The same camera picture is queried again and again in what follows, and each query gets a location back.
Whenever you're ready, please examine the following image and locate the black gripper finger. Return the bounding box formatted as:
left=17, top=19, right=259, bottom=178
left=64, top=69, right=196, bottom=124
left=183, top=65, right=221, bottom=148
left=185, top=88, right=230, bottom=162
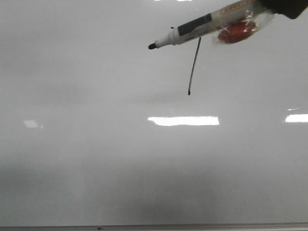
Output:
left=260, top=0, right=308, bottom=19

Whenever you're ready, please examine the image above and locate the grey aluminium whiteboard frame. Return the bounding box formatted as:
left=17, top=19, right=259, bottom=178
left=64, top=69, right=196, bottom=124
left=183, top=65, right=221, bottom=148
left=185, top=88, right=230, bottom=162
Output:
left=0, top=222, right=308, bottom=231

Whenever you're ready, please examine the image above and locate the white glossy whiteboard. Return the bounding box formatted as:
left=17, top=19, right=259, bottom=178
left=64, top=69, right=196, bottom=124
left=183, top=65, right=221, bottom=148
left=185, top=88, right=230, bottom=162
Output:
left=0, top=0, right=308, bottom=226

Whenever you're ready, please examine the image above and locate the black whiteboard marker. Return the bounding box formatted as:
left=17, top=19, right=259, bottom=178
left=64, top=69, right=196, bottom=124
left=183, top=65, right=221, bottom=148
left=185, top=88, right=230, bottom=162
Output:
left=148, top=0, right=263, bottom=50

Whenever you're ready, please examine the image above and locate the red disc under clear tape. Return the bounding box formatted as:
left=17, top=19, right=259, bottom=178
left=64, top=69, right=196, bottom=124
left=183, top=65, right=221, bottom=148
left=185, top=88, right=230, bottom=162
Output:
left=211, top=7, right=275, bottom=46

